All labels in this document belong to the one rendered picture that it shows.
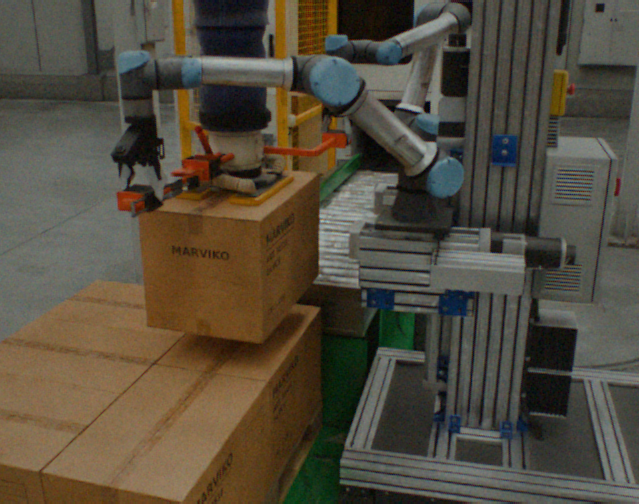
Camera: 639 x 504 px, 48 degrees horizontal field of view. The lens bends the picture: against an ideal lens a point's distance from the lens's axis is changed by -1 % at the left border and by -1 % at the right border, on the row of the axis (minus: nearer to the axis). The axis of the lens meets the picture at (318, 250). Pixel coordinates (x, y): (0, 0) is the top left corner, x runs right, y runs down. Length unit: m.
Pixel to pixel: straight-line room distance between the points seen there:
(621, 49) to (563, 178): 9.10
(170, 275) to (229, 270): 0.20
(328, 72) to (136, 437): 1.10
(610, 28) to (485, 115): 9.06
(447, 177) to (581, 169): 0.46
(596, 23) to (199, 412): 9.79
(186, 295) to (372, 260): 0.59
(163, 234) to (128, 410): 0.53
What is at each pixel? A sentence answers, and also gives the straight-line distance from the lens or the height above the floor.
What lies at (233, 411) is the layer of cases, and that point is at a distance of 2.15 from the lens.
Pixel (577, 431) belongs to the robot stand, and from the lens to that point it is 2.81.
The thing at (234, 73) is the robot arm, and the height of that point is 1.49.
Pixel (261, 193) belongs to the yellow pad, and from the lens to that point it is 2.27.
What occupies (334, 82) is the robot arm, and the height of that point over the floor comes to 1.48.
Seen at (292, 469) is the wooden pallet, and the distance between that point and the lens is 2.79.
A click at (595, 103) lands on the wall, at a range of 11.51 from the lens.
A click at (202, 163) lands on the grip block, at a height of 1.22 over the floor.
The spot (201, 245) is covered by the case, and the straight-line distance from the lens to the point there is 2.18.
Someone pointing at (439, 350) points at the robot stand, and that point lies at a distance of 2.63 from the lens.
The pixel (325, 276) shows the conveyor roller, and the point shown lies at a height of 0.55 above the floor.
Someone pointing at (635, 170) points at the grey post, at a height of 0.54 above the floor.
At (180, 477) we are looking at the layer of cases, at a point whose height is 0.54.
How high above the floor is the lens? 1.68
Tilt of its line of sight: 19 degrees down
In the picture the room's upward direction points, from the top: straight up
